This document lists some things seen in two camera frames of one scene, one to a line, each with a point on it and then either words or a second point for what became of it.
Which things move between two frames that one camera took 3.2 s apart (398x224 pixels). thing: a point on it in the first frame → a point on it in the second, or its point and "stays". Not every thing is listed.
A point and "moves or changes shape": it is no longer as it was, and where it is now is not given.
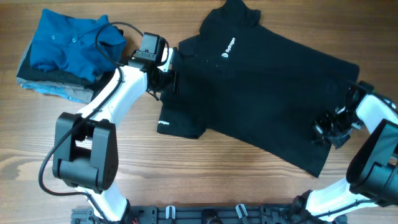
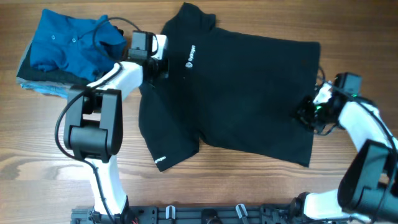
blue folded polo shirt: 65,43 stays
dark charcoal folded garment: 27,71 stays
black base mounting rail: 208,214 stays
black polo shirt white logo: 255,88 moves or changes shape
